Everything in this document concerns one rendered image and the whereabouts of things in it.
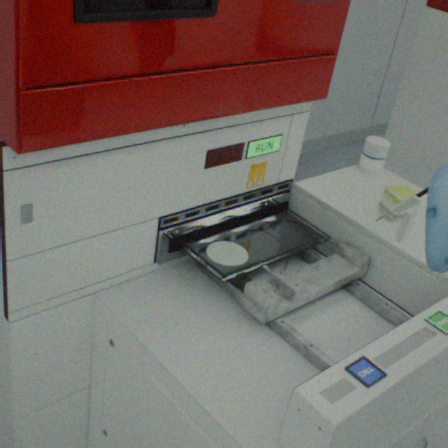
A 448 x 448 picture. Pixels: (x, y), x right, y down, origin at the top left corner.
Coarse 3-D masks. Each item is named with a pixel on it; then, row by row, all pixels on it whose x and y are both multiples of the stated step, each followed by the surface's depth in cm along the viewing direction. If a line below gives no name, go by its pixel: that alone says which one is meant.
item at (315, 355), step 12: (228, 288) 147; (240, 288) 145; (276, 324) 137; (288, 324) 136; (288, 336) 135; (300, 336) 133; (300, 348) 133; (312, 348) 131; (312, 360) 131; (324, 360) 128
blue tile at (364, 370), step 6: (354, 366) 111; (360, 366) 111; (366, 366) 112; (372, 366) 112; (354, 372) 110; (360, 372) 110; (366, 372) 110; (372, 372) 110; (378, 372) 111; (366, 378) 109; (372, 378) 109
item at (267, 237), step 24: (240, 216) 163; (264, 216) 165; (288, 216) 167; (192, 240) 150; (216, 240) 151; (240, 240) 153; (264, 240) 155; (288, 240) 157; (312, 240) 158; (216, 264) 143; (240, 264) 144
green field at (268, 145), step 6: (270, 138) 154; (276, 138) 156; (252, 144) 150; (258, 144) 152; (264, 144) 154; (270, 144) 155; (276, 144) 157; (252, 150) 152; (258, 150) 153; (264, 150) 155; (270, 150) 156; (276, 150) 158
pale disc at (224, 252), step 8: (208, 248) 148; (216, 248) 148; (224, 248) 149; (232, 248) 149; (240, 248) 150; (208, 256) 145; (216, 256) 146; (224, 256) 146; (232, 256) 147; (240, 256) 147; (224, 264) 143; (232, 264) 144
